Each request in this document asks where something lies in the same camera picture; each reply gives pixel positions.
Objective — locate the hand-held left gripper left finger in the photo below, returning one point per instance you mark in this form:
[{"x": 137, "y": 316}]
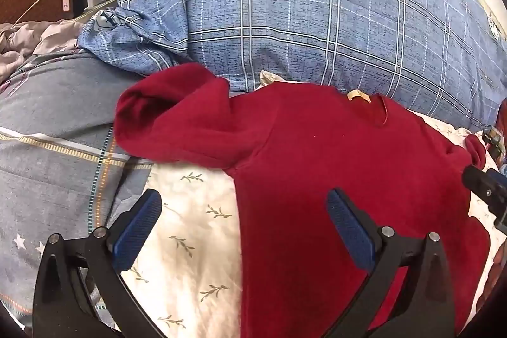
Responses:
[{"x": 138, "y": 227}]

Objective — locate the white leaf print sheet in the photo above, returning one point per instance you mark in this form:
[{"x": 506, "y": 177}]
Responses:
[{"x": 190, "y": 243}]

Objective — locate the blue plaid pillow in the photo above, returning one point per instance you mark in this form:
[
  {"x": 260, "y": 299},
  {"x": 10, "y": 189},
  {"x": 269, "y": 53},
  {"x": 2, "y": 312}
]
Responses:
[{"x": 297, "y": 17}]

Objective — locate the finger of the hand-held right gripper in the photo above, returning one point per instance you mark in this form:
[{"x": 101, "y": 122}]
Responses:
[{"x": 485, "y": 185}]

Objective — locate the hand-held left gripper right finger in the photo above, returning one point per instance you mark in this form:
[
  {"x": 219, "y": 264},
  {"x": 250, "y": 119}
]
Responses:
[{"x": 350, "y": 231}]

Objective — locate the power strip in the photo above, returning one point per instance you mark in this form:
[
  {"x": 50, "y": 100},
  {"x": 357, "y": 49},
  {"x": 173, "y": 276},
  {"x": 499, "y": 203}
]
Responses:
[{"x": 77, "y": 1}]

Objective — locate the crumpled light grey cloth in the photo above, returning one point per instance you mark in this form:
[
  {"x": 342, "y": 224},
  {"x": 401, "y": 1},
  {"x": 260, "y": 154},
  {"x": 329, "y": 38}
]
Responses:
[{"x": 35, "y": 41}]

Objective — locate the grey star print quilt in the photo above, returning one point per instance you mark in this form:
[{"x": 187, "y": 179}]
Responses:
[{"x": 51, "y": 132}]

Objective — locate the red knit sweater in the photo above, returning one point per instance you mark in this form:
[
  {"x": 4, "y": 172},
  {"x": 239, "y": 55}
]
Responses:
[{"x": 317, "y": 163}]

